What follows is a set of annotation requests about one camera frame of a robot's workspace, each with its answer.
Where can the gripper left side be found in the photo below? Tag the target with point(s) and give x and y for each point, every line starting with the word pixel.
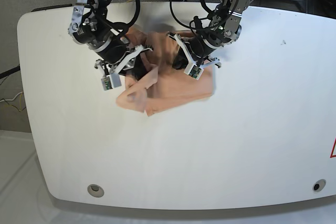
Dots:
pixel 199 47

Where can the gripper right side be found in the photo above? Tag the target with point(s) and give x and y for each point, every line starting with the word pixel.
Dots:
pixel 112 50

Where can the peach pink T-shirt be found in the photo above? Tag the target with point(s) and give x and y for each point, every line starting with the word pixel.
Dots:
pixel 162 87

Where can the red warning triangle sticker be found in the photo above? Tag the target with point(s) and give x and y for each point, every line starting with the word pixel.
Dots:
pixel 333 152

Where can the left table cable grommet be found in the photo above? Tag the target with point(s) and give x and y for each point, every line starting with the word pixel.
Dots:
pixel 95 190

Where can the table cable grommet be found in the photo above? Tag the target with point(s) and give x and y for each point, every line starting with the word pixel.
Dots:
pixel 95 190
pixel 319 185

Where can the right table cable grommet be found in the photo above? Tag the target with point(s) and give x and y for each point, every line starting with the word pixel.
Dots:
pixel 319 185

